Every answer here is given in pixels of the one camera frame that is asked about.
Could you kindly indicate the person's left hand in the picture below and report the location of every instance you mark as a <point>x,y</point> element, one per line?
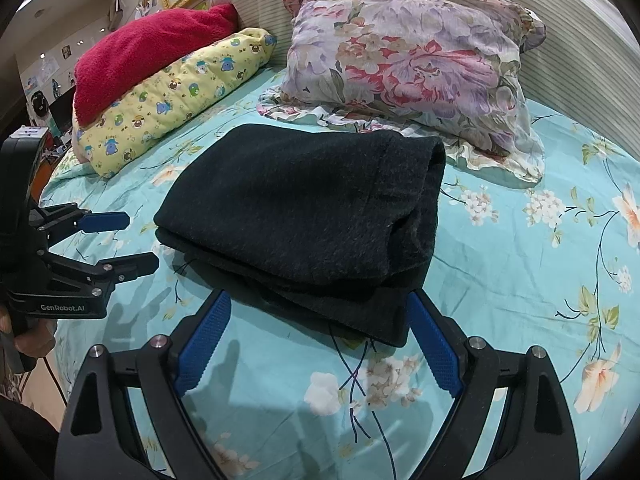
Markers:
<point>37,342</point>

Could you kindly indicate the yellow cartoon print pillow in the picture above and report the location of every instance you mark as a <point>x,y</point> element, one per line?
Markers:
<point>165,105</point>

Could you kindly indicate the blue floral bed sheet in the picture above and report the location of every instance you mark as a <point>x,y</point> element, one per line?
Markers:
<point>525,260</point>

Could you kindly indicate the dark monitor screen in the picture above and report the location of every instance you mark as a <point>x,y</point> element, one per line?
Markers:
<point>62,112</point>

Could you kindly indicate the small wall picture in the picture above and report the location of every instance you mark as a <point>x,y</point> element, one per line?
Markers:
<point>66,52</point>

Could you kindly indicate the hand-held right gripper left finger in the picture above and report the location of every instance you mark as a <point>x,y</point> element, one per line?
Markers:
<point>202,340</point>

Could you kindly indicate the red fleece blanket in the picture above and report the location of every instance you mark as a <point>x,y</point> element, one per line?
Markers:
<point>135,55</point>

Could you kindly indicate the floral ruffled pillow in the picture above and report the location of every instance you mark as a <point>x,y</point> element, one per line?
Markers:
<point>410,70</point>

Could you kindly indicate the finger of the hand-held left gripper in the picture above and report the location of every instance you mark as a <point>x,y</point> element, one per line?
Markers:
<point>105,221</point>
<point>130,265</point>

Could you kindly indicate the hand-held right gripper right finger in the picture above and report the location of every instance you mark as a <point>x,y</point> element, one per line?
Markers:
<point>435,340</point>

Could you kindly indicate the person's dark clothing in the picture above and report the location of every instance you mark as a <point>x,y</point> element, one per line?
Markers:
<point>25,440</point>

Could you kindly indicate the white padded headboard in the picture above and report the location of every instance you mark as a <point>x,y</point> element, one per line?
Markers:
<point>575,60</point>

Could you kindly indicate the black figure wall sticker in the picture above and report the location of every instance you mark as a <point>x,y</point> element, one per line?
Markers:
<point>38,102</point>

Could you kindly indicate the black pants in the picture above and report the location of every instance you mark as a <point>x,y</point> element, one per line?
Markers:
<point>300,210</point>

